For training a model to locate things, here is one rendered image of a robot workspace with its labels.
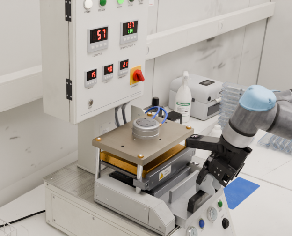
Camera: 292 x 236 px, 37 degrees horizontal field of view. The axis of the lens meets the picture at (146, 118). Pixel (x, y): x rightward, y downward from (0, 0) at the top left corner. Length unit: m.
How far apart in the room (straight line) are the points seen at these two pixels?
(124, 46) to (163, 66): 0.97
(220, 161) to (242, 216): 0.51
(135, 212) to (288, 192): 0.79
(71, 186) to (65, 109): 0.26
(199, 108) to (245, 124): 1.14
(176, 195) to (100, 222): 0.24
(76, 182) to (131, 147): 0.26
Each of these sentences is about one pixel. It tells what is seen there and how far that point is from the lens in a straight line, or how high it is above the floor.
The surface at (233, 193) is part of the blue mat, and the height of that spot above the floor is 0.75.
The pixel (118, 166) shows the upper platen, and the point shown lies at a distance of 1.26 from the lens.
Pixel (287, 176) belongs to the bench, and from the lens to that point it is 1.93.
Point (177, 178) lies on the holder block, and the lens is 1.31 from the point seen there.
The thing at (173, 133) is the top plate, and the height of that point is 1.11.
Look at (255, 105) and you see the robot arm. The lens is 1.05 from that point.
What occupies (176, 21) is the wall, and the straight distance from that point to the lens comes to 2.30.
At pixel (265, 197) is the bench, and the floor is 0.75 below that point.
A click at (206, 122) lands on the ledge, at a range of 2.21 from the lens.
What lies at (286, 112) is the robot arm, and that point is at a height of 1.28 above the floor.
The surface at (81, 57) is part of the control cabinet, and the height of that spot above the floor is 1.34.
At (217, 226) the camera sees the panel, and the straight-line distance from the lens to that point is 1.39.
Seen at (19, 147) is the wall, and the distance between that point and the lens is 1.61.
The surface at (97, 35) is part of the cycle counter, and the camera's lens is 1.21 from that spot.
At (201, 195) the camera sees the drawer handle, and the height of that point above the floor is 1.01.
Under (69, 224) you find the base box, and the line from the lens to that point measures 1.42.
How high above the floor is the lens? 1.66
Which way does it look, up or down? 23 degrees down
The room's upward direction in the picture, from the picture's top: 4 degrees clockwise
